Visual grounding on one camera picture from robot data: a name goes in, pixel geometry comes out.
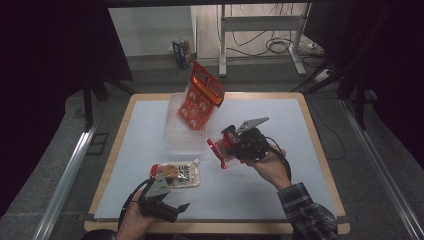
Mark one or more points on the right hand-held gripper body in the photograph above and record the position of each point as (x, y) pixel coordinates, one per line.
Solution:
(251, 141)

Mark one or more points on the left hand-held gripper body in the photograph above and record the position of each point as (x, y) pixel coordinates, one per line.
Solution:
(156, 200)

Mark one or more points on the red and black snack packet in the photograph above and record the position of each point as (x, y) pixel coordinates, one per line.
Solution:
(222, 146)

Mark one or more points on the large red snack bag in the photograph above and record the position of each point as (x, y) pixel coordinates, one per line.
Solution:
(200, 98)

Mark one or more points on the clear plastic container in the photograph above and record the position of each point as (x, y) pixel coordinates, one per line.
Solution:
(185, 133)

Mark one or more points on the person's left hand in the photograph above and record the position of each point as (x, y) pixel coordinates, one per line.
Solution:
(135, 221)

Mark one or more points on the person's right hand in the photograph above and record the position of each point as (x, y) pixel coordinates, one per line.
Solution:
(270, 170)

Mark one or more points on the beige snack pouch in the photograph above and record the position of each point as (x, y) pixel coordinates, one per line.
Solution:
(181, 173)

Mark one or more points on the white table mat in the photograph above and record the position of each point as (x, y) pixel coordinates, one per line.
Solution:
(233, 196)

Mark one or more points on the white power strip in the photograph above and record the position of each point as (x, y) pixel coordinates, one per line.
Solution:
(321, 75)

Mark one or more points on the black stand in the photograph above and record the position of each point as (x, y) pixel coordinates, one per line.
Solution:
(95, 91)
(336, 76)

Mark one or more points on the white metal stand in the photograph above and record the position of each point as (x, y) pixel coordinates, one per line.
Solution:
(260, 23)

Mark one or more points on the dark curtain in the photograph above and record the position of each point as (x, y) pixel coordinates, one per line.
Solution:
(393, 66)
(50, 73)

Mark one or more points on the aluminium rail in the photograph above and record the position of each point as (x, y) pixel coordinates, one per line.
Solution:
(66, 180)
(380, 163)

